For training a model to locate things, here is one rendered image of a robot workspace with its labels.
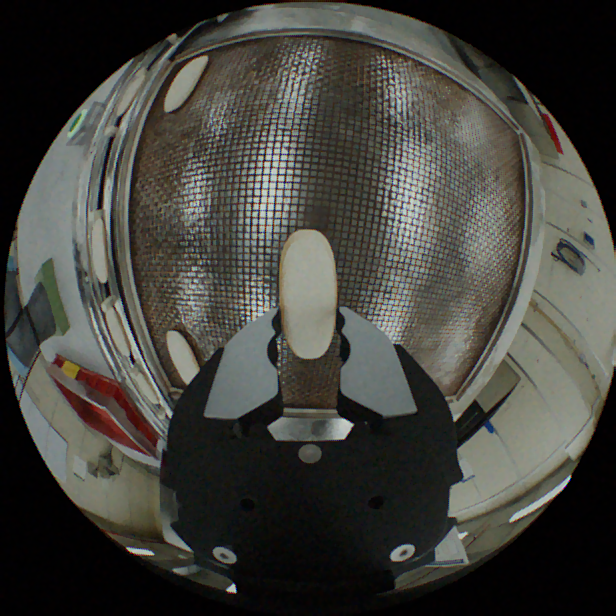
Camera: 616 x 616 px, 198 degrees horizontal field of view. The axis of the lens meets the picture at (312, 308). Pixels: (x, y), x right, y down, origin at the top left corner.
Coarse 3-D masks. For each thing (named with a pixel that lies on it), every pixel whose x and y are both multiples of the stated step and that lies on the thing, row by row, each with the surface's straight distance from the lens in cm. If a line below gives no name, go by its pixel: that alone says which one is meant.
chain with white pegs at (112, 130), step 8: (152, 64) 50; (144, 72) 46; (120, 120) 41; (112, 128) 38; (112, 136) 39; (112, 144) 39; (104, 176) 37; (104, 184) 37; (96, 216) 34; (104, 304) 35; (112, 304) 36; (136, 368) 42; (136, 376) 42; (160, 408) 52; (160, 416) 51; (168, 416) 56
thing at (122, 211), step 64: (256, 64) 24; (512, 128) 39; (128, 192) 25; (320, 192) 16; (384, 192) 17; (448, 192) 21; (512, 192) 31; (128, 256) 25; (256, 256) 17; (512, 256) 31; (448, 320) 25; (448, 384) 36
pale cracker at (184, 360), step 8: (168, 336) 25; (176, 336) 24; (168, 344) 26; (176, 344) 25; (184, 344) 24; (176, 352) 26; (184, 352) 25; (192, 352) 25; (176, 360) 26; (184, 360) 26; (192, 360) 25; (184, 368) 27; (192, 368) 26; (184, 376) 28; (192, 376) 27
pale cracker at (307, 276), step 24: (288, 240) 13; (312, 240) 12; (288, 264) 13; (312, 264) 12; (288, 288) 13; (312, 288) 13; (336, 288) 14; (288, 312) 14; (312, 312) 14; (288, 336) 15; (312, 336) 15
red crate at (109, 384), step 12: (60, 360) 89; (84, 372) 72; (96, 384) 63; (108, 384) 60; (108, 396) 57; (120, 396) 61; (96, 408) 100; (132, 408) 65; (132, 420) 66; (144, 420) 71; (144, 432) 72; (156, 444) 80
